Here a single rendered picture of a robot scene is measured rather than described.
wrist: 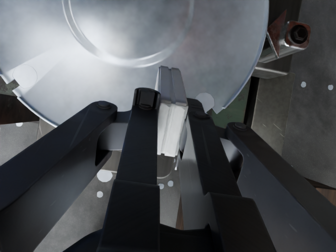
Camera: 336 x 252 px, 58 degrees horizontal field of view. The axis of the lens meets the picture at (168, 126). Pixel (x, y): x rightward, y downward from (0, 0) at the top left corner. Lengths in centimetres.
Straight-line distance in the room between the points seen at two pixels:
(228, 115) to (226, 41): 17
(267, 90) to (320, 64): 86
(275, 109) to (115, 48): 29
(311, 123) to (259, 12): 99
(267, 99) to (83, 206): 82
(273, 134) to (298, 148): 79
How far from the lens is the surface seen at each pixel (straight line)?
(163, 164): 32
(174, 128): 15
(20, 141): 115
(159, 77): 18
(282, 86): 52
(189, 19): 33
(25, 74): 33
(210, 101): 32
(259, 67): 43
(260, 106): 50
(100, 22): 32
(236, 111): 48
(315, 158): 134
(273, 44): 35
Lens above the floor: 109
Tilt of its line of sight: 81 degrees down
